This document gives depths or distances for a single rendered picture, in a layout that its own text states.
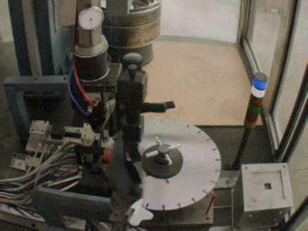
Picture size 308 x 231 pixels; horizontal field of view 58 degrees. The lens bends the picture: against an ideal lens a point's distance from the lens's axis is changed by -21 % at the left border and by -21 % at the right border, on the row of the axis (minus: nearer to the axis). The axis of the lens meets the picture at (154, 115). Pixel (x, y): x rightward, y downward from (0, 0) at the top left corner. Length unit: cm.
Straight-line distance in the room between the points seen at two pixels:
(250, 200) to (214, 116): 53
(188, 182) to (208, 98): 61
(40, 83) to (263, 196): 80
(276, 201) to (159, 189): 37
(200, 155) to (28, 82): 61
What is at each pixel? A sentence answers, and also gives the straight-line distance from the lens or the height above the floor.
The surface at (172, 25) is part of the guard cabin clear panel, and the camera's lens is 188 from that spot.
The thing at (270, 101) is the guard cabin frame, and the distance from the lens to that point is 136.
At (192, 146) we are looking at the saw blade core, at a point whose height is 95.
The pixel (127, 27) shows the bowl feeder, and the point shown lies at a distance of 139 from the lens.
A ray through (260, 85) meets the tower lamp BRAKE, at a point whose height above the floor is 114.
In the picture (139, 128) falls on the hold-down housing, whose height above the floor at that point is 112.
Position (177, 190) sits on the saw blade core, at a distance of 88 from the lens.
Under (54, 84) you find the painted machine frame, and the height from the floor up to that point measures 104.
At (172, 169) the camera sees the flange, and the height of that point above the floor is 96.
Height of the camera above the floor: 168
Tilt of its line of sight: 44 degrees down
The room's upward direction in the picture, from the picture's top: 2 degrees clockwise
